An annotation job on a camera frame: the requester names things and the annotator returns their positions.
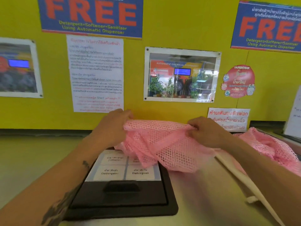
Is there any person's left forearm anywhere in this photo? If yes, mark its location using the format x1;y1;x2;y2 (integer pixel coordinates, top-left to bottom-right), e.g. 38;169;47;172
0;135;113;226

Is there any blue red-lettered banner with border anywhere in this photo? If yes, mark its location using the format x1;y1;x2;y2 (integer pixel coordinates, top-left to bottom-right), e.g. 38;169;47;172
230;0;301;54

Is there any white drawstring cord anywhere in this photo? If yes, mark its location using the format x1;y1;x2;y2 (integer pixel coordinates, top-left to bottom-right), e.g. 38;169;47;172
214;155;285;226

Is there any pink mesh laundry bag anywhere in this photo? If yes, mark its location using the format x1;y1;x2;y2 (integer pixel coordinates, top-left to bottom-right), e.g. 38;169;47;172
114;119;301;177

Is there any white printed instruction sheet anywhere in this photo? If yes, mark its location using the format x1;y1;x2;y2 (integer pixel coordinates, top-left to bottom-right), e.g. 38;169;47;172
66;35;124;113

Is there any round pink sticker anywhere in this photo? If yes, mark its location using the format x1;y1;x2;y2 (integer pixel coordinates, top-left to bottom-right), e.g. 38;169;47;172
221;64;256;99

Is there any person's right forearm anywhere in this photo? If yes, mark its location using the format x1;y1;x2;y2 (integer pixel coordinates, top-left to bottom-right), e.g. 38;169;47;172
219;135;301;226

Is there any person's right hand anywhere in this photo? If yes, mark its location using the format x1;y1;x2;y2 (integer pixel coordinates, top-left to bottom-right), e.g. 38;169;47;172
187;116;230;150

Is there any white paper notice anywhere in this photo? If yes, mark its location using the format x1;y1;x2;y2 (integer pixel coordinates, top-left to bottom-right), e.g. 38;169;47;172
284;86;301;139

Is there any person's left hand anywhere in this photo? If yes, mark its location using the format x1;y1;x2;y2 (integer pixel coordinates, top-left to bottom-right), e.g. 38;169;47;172
92;109;134;148

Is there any white sign with red text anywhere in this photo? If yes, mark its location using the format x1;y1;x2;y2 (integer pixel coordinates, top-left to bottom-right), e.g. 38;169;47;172
207;107;251;132

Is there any white compartment label sticker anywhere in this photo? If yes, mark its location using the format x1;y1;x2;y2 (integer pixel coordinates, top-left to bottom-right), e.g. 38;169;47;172
85;150;162;182

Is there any large blue red-lettered banner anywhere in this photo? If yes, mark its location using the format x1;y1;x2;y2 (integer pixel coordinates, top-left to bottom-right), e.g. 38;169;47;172
38;0;144;40

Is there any white-framed window panel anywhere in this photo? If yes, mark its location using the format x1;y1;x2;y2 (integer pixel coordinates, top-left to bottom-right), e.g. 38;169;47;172
143;47;222;103

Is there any black detergent compartment lid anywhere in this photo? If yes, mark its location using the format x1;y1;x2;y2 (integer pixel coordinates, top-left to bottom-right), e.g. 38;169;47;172
63;147;179;221

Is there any white-framed panel with blue screen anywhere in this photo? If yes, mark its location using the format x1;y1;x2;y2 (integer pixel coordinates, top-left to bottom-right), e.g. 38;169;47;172
0;37;44;99

